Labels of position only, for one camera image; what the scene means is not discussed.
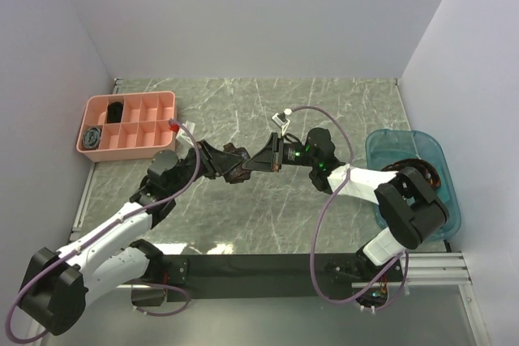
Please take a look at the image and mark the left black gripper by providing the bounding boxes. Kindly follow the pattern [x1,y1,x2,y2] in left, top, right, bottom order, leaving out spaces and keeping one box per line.
[168,139,243,195]

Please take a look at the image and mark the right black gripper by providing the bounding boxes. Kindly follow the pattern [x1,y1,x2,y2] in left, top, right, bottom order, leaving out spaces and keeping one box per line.
[242,133,319,173]

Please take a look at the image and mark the brown blue floral tie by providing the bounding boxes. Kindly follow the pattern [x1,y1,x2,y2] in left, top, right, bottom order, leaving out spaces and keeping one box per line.
[223,143,251,184]

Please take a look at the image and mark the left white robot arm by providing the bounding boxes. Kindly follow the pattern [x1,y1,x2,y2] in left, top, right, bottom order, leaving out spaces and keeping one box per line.
[14,140,250,335]

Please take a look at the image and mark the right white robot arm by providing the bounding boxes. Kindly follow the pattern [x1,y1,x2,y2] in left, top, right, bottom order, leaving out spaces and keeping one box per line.
[242,127,449,280]

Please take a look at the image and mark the pink compartment organizer tray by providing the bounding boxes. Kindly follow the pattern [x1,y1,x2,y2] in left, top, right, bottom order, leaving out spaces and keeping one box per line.
[76,91,176,162]

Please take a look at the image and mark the teal transparent plastic bin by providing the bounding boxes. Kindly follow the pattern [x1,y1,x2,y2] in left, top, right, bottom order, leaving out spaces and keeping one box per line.
[365,129,461,241]

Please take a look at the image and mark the black rolled tie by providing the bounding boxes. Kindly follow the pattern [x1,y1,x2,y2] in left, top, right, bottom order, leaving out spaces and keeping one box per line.
[105,101,124,124]

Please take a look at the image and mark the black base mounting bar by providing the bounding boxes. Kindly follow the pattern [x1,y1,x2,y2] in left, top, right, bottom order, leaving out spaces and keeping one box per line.
[161,252,402,303]

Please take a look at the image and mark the grey patterned rolled tie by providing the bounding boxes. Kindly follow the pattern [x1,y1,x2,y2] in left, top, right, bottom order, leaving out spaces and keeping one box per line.
[82,126,102,150]

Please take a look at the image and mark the dark red patterned tie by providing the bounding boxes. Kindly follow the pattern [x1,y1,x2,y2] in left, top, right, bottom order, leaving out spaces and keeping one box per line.
[381,158,441,190]

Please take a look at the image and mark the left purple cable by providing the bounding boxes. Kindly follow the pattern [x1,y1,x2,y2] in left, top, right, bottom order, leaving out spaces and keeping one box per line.
[6,118,202,343]

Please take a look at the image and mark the purple cable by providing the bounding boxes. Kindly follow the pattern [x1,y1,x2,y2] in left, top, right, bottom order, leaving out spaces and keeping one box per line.
[283,105,409,314]
[6,118,202,343]

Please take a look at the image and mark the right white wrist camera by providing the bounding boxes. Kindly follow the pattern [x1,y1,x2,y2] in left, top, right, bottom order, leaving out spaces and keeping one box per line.
[272,109,293,137]

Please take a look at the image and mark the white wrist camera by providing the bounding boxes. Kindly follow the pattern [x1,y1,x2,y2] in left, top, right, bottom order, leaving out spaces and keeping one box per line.
[272,109,293,137]
[168,118,195,147]

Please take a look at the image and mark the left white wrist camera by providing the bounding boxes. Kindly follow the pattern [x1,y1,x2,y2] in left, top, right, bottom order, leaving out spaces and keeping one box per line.
[168,118,195,147]

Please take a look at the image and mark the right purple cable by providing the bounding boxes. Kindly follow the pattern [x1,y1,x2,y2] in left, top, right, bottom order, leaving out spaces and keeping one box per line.
[283,105,409,314]

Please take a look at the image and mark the aluminium frame rail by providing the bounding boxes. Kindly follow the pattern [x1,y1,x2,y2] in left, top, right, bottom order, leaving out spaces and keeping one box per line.
[24,251,474,346]

